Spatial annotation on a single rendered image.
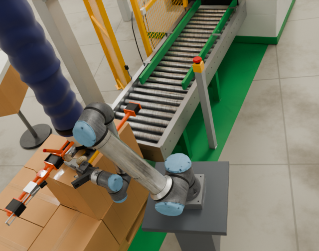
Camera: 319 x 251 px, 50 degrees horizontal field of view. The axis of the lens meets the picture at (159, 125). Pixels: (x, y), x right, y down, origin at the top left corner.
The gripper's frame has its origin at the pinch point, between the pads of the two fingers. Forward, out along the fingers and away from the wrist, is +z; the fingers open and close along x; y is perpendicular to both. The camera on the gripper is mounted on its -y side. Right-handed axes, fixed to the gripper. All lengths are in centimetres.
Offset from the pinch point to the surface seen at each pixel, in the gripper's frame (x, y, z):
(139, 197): -83, 37, -3
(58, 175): -12.8, -0.1, 15.8
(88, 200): -29.5, -2.3, -3.5
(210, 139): -94, 121, -30
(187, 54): -53, 193, 20
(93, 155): -10.9, 20.6, 0.5
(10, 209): 2.4, -35.3, 13.4
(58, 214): -53, -12, 30
